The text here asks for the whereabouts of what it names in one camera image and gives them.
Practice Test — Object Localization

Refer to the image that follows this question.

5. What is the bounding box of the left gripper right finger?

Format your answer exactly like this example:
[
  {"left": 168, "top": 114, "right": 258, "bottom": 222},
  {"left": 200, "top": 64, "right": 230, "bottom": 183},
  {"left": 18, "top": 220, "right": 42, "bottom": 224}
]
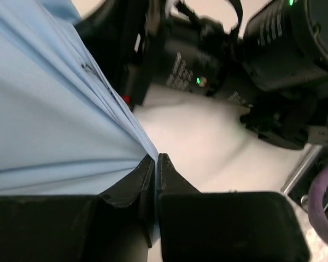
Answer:
[{"left": 157, "top": 153, "right": 311, "bottom": 261}]

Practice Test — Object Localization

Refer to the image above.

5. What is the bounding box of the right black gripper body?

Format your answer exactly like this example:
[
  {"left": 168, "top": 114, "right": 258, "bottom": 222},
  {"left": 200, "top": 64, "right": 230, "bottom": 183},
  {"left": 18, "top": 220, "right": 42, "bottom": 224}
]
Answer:
[{"left": 76, "top": 1, "right": 239, "bottom": 105}]

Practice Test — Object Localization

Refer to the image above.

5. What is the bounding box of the aluminium front rail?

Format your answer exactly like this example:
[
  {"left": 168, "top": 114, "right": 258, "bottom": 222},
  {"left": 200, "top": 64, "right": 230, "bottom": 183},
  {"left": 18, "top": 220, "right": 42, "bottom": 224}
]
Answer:
[{"left": 280, "top": 145, "right": 324, "bottom": 194}]

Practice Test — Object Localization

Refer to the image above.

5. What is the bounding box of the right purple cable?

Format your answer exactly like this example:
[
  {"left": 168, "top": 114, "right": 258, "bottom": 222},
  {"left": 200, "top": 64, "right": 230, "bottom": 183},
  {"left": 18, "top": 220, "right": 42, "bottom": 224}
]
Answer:
[{"left": 307, "top": 162, "right": 328, "bottom": 246}]

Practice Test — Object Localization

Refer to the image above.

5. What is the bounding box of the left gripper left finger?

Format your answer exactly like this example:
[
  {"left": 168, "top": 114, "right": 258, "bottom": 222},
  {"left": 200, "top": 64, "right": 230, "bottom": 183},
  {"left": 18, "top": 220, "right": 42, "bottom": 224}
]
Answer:
[{"left": 0, "top": 157, "right": 155, "bottom": 261}]

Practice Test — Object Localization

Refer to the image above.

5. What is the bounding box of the light blue pillowcase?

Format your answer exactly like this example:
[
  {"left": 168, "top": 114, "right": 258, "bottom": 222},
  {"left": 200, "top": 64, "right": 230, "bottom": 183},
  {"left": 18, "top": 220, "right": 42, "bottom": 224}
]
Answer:
[{"left": 0, "top": 1, "right": 158, "bottom": 195}]

